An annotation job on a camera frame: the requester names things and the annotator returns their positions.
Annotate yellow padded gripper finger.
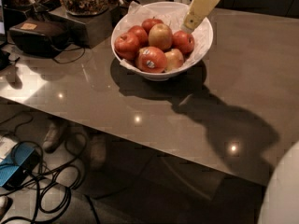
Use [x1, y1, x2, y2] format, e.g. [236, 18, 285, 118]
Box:
[180, 0, 220, 34]

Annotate yellow-red apple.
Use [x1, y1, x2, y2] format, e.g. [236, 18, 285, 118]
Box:
[149, 23, 173, 50]

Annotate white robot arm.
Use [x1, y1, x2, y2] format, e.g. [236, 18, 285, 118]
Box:
[181, 0, 299, 224]

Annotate white paper bowl liner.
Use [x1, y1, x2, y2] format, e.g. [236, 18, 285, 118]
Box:
[117, 0, 210, 74]

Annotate red apple right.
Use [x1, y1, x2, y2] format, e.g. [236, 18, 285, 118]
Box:
[173, 31, 195, 54]

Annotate yellowish apple front right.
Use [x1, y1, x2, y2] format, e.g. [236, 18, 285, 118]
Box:
[165, 49, 184, 72]

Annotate white ceramic bowl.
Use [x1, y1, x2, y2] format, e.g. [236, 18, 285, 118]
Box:
[110, 1, 214, 82]

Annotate red apple back left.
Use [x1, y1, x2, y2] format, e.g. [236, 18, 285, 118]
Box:
[129, 25, 148, 47]

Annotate red apple with sticker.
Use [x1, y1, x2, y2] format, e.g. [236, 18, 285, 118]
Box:
[135, 47, 167, 73]

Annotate dark grey box stand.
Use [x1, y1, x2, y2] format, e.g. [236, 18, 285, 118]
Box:
[50, 6, 121, 48]

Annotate black device with label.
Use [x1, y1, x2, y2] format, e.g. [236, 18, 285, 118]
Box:
[9, 19, 70, 58]

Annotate light shoe under table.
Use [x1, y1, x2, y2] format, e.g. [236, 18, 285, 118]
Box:
[42, 121, 67, 153]

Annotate blue box on floor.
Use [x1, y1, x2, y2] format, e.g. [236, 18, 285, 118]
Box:
[0, 143, 40, 190]

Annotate black cable on table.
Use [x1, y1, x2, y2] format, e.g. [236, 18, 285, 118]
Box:
[50, 45, 87, 65]

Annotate black floor cables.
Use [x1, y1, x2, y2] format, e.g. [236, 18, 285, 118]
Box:
[0, 110, 101, 224]

